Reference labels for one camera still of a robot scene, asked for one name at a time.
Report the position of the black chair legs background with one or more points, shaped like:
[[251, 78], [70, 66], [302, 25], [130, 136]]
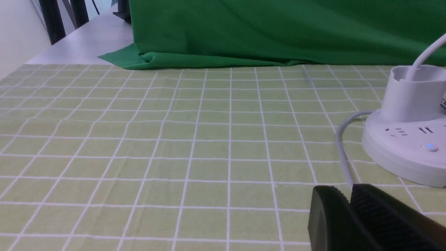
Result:
[[84, 19]]

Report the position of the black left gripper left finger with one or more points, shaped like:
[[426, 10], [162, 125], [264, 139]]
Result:
[[334, 226]]

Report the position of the white desk lamp with sockets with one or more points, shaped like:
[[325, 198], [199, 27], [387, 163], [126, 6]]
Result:
[[407, 135]]

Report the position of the green checkered tablecloth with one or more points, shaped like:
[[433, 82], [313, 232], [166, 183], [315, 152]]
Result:
[[99, 158]]

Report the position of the green backdrop cloth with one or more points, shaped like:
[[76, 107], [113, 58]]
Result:
[[238, 33]]

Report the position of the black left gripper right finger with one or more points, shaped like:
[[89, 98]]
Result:
[[393, 224]]

